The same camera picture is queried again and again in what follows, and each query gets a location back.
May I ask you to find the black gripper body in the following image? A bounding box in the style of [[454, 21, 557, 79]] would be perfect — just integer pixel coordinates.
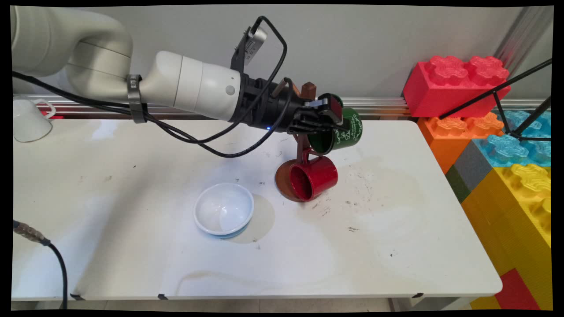
[[230, 73, 309, 135]]

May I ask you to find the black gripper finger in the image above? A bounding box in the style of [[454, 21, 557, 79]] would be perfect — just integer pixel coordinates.
[[300, 96, 345, 126], [289, 115, 340, 135]]

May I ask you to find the green enamel mug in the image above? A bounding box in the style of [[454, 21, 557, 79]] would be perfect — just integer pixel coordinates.
[[307, 93, 363, 155]]

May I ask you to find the red mug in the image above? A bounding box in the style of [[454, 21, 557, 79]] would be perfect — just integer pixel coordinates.
[[289, 149, 339, 203]]

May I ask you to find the brown wooden mug tree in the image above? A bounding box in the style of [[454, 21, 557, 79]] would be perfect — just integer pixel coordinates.
[[275, 81, 319, 203]]

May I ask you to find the red giant toy brick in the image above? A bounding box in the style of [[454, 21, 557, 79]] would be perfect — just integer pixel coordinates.
[[402, 55, 512, 119]]

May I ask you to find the white bowl blue outside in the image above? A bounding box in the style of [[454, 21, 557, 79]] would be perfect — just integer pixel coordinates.
[[193, 182, 255, 239]]

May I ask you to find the orange giant toy brick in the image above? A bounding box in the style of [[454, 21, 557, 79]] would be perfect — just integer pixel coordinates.
[[416, 112, 505, 174]]

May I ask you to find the green giant toy brick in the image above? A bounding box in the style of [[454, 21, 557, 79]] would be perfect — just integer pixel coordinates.
[[445, 165, 471, 204]]

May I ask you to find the grey giant toy brick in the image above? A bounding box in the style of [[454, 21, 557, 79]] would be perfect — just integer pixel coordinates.
[[453, 140, 494, 194]]

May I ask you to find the black tripod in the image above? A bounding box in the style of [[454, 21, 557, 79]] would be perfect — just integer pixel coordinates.
[[438, 59, 553, 144]]

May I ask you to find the blue giant toy brick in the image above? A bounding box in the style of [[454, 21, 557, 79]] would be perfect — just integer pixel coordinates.
[[474, 110, 552, 169]]

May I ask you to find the yellow giant toy brick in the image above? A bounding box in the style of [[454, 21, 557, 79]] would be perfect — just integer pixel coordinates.
[[460, 164, 553, 311]]

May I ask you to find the white mug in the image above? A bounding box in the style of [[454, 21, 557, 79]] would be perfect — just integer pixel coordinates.
[[13, 99, 57, 143]]

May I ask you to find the small red brick panel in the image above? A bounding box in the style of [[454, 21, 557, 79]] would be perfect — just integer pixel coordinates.
[[493, 269, 541, 311]]

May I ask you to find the aluminium rail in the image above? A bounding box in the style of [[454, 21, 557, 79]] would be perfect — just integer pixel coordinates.
[[13, 94, 551, 120]]

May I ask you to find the black camera bracket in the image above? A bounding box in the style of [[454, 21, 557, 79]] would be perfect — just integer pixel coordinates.
[[231, 31, 252, 75]]

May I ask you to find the black camera cable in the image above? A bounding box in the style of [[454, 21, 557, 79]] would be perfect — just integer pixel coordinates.
[[12, 16, 289, 145]]

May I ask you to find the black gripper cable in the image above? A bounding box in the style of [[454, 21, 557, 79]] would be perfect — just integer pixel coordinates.
[[141, 77, 294, 159]]

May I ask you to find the grey cable strap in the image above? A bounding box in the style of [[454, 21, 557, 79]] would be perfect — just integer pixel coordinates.
[[127, 75, 148, 124]]

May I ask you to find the black cable metal connector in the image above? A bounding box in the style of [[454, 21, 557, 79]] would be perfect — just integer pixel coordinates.
[[12, 220, 68, 310]]

